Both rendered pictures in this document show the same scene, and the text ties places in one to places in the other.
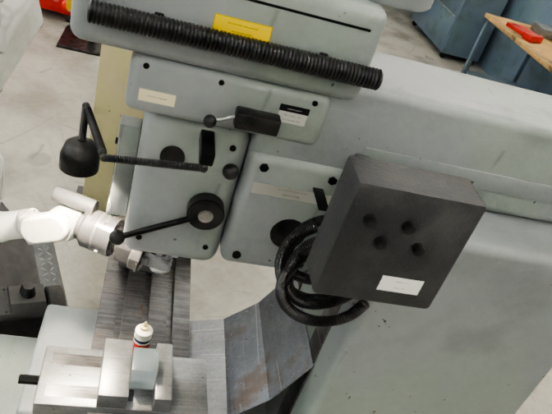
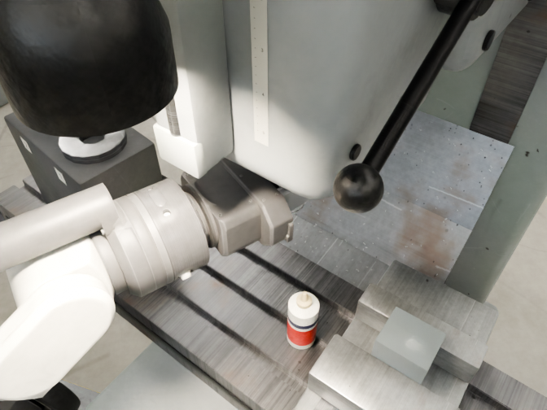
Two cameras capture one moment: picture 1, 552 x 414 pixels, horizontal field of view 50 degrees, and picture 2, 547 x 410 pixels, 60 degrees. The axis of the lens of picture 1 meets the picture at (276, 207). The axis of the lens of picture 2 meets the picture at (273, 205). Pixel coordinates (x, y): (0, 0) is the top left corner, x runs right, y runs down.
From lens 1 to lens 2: 99 cm
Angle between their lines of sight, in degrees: 31
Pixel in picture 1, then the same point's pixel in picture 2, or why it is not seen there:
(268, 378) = (438, 212)
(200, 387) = (444, 294)
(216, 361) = (340, 253)
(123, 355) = (362, 365)
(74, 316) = (139, 384)
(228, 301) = not seen: hidden behind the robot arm
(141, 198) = (364, 28)
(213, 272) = not seen: hidden behind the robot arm
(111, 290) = (155, 305)
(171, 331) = (279, 273)
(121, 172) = (198, 27)
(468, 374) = not seen: outside the picture
